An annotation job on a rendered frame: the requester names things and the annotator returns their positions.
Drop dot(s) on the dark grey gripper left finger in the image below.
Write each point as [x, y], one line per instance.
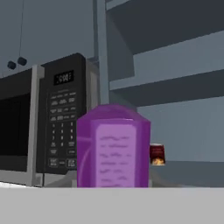
[67, 180]

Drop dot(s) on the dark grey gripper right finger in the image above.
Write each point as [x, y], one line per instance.
[159, 180]

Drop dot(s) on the purple cereal box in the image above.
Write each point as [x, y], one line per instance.
[115, 148]

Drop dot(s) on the grey cabinet shelf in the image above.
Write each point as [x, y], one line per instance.
[175, 20]
[175, 87]

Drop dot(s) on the dark round cabinet knob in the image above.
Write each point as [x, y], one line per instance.
[11, 64]
[22, 61]

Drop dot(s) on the grey cabinet door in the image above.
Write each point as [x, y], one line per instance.
[58, 29]
[8, 32]

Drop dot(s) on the red can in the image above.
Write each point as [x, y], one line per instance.
[157, 154]

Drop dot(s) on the black and silver microwave oven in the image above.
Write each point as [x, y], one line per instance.
[62, 110]

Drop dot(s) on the open grey wall cabinet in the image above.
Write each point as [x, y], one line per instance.
[186, 128]

